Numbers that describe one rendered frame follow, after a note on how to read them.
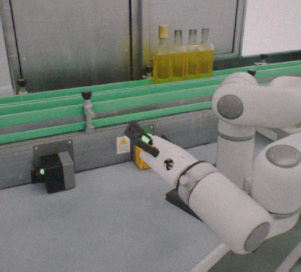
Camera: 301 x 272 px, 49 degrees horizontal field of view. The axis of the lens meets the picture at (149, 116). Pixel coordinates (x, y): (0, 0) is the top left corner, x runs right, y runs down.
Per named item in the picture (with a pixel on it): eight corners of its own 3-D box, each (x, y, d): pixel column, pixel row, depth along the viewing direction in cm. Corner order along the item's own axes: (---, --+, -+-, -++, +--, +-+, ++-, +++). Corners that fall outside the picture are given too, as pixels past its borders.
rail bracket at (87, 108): (95, 130, 102) (92, 88, 97) (101, 140, 96) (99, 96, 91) (82, 132, 100) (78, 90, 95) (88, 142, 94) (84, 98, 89)
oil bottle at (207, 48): (203, 93, 135) (207, 39, 127) (211, 97, 130) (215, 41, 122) (191, 95, 133) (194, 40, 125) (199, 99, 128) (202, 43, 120)
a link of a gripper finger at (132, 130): (131, 147, 57) (113, 129, 62) (143, 152, 59) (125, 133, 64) (141, 131, 57) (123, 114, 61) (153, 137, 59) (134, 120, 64)
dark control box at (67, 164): (70, 174, 102) (68, 150, 98) (76, 188, 95) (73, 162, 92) (42, 180, 98) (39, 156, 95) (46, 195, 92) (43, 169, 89)
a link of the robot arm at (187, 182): (175, 205, 50) (164, 193, 52) (206, 213, 56) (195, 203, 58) (202, 164, 49) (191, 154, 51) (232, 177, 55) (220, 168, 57)
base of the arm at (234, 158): (273, 182, 92) (279, 131, 87) (259, 206, 83) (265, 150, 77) (220, 168, 101) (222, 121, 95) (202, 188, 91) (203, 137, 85)
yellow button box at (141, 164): (151, 156, 112) (152, 137, 109) (161, 167, 106) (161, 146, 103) (132, 160, 109) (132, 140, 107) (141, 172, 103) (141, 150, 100)
